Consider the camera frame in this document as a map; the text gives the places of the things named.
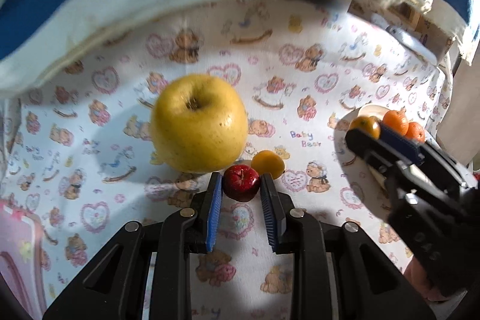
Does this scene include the pink book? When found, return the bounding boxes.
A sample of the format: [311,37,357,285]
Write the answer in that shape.
[1,201,47,319]

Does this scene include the brown longan fruit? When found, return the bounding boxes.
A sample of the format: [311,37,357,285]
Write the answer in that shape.
[349,115,381,140]

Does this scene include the small red cherry tomato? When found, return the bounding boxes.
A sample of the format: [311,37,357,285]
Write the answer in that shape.
[222,164,260,202]

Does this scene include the small yellow-orange kumquat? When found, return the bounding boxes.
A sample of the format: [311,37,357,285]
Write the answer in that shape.
[250,150,285,179]

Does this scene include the baby bear printed sheet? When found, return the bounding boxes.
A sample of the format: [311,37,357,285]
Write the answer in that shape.
[1,0,452,307]

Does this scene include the cream ceramic plate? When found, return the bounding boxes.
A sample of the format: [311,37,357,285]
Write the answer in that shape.
[335,104,399,193]

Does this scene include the orange mandarin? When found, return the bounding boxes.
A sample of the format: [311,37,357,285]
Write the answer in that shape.
[405,121,425,143]
[382,109,409,136]

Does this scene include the right human hand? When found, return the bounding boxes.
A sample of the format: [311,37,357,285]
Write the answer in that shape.
[403,257,455,302]

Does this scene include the large yellow apple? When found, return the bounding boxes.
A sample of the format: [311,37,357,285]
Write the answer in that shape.
[150,74,248,174]

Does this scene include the white plastic device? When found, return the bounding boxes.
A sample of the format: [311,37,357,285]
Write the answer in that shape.
[370,13,439,67]

